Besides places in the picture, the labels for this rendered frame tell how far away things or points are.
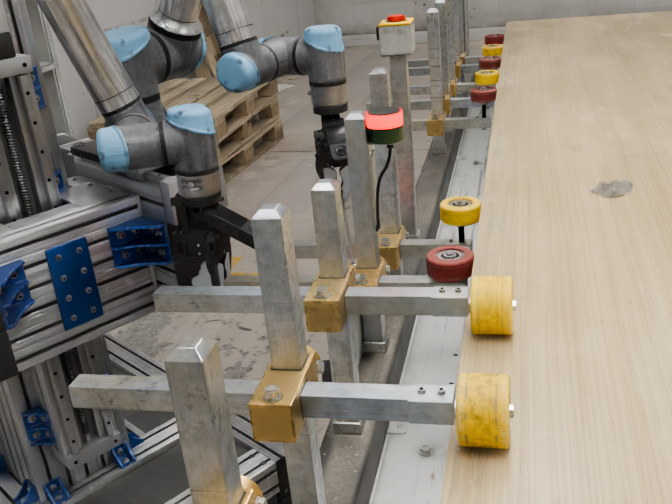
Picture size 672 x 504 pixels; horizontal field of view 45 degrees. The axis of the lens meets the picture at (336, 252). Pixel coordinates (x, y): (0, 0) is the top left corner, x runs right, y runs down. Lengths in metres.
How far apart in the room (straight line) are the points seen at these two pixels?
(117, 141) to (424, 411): 0.72
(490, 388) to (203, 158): 0.70
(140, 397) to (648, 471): 0.57
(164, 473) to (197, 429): 1.42
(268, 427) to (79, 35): 0.81
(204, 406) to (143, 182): 1.07
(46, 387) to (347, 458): 0.87
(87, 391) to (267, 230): 0.31
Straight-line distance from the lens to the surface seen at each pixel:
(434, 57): 2.59
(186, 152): 1.38
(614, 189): 1.65
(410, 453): 1.39
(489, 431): 0.89
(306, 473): 1.05
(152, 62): 1.76
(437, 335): 1.72
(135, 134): 1.39
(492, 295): 1.10
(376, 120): 1.33
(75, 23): 1.48
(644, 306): 1.23
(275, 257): 0.90
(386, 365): 1.47
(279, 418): 0.91
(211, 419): 0.71
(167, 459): 2.18
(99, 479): 2.15
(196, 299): 1.21
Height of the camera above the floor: 1.46
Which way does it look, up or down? 23 degrees down
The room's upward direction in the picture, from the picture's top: 6 degrees counter-clockwise
